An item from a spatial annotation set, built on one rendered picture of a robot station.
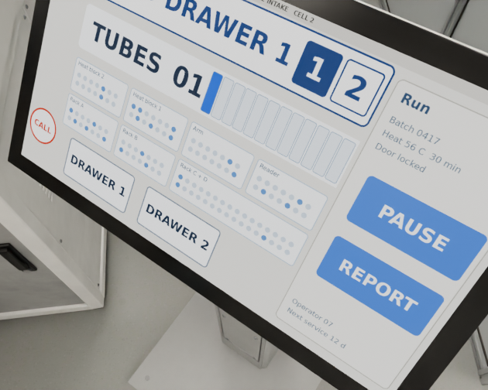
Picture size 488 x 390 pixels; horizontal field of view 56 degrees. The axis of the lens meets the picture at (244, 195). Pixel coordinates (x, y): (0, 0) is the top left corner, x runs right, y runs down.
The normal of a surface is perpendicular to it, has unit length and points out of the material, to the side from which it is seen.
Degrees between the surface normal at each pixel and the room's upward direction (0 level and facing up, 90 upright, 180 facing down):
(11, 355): 0
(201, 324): 5
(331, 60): 50
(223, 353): 0
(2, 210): 90
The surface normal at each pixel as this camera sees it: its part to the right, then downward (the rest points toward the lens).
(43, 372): 0.00, -0.50
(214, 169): -0.44, 0.23
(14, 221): 0.11, 0.86
